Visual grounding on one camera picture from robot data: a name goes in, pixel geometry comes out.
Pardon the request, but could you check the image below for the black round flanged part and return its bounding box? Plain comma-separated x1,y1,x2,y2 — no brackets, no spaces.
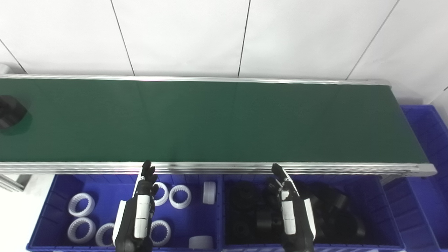
0,95,28,129

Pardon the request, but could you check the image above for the blue bin with black parts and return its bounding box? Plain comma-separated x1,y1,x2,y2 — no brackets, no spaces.
220,174,406,252

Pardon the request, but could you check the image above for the aluminium conveyor leg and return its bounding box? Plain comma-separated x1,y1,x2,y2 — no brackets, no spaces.
0,174,33,192

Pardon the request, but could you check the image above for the blue bin with white parts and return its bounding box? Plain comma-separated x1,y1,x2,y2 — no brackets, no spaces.
26,174,224,252

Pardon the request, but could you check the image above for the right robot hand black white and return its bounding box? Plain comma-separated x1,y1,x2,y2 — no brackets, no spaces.
271,163,317,252

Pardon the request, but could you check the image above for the green conveyor belt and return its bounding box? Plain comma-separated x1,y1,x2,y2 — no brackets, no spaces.
0,78,429,164
0,73,437,177

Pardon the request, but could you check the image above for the empty blue bin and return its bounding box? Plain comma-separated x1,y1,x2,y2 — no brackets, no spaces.
383,104,448,252

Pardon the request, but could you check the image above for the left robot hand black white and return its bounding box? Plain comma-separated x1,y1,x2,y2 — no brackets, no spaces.
113,160,159,252

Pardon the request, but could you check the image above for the white toothed ring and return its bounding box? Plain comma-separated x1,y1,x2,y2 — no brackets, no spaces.
169,184,192,209
150,220,172,246
95,223,116,247
68,192,95,217
67,217,97,244
153,182,169,206

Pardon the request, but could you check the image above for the white plastic cylinder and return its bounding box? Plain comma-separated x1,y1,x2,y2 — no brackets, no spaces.
189,236,214,250
203,181,216,204

